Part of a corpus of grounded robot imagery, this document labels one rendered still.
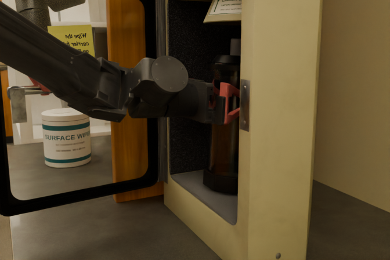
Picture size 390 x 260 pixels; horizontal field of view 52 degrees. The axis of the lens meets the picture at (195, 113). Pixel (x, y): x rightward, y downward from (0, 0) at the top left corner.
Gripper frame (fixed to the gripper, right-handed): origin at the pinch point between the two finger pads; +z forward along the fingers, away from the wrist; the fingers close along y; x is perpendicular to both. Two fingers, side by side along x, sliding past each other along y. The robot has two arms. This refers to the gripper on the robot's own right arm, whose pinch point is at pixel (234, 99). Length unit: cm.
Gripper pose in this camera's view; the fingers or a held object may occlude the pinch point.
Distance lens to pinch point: 72.2
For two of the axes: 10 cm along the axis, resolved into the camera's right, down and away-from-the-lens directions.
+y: -4.8, -1.4, 8.7
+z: 8.8, -0.2, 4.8
